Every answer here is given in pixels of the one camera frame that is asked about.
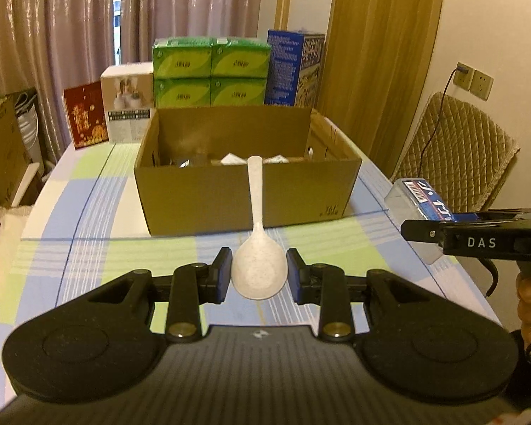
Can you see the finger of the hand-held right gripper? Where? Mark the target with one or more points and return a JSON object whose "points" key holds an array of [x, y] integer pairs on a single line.
{"points": [[422, 230], [513, 215]]}

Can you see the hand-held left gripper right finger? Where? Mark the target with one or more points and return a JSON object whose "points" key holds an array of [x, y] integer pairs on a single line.
{"points": [[294, 276]]}

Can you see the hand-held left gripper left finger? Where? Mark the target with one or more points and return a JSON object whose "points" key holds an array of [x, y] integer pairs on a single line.
{"points": [[225, 274]]}

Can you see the white plastic spoon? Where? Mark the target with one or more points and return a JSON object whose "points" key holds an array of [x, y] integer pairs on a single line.
{"points": [[259, 270]]}

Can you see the clear box with blue label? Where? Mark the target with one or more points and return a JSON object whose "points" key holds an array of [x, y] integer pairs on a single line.
{"points": [[407, 199]]}

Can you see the brown cardboard box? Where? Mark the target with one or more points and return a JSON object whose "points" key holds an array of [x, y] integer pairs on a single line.
{"points": [[203, 199]]}

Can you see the checkered cloth covered desktop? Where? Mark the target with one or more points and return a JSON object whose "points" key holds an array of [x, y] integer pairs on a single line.
{"points": [[93, 239]]}

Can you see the chair with quilted cover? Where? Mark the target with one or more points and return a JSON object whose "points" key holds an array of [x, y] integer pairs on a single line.
{"points": [[460, 141]]}

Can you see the golden curtain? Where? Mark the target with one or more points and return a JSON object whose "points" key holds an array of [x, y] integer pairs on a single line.
{"points": [[380, 53]]}

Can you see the white product box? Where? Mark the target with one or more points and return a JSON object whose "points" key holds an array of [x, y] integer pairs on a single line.
{"points": [[128, 106]]}

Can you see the red gift box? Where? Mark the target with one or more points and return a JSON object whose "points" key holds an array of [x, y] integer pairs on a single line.
{"points": [[86, 117]]}

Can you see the blue milk carton box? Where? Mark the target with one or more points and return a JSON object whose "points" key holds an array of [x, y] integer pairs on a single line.
{"points": [[283, 66]]}

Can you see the stack of white containers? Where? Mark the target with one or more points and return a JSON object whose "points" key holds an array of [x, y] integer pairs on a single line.
{"points": [[28, 128]]}

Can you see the brown storage carton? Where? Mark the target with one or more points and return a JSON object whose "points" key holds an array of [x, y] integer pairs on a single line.
{"points": [[2, 150]]}

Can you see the taupe curtain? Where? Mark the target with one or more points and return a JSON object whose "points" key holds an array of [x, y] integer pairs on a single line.
{"points": [[57, 22]]}

